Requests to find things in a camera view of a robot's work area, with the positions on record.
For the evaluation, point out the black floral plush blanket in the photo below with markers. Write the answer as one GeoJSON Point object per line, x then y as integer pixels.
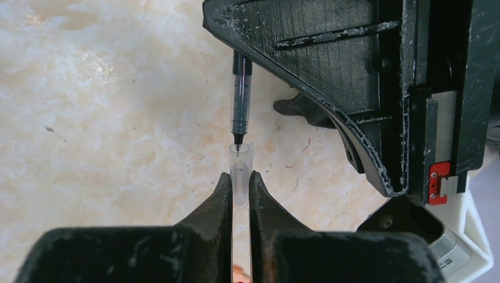
{"type": "Point", "coordinates": [301, 105]}

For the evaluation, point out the clear pen cap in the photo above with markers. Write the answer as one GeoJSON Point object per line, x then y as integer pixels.
{"type": "Point", "coordinates": [241, 167]}

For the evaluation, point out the black gel pen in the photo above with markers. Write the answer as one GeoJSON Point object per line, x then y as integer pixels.
{"type": "Point", "coordinates": [241, 98]}

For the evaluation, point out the orange pen red cap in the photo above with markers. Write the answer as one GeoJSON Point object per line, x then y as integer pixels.
{"type": "Point", "coordinates": [239, 275]}

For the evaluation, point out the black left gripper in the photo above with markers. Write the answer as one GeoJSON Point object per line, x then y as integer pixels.
{"type": "Point", "coordinates": [455, 98]}

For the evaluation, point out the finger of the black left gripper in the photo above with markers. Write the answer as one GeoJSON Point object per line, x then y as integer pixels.
{"type": "Point", "coordinates": [354, 59]}

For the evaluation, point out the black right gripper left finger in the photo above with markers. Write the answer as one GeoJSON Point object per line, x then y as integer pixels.
{"type": "Point", "coordinates": [196, 249]}

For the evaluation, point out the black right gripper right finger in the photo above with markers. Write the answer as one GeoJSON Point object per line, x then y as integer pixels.
{"type": "Point", "coordinates": [285, 250]}

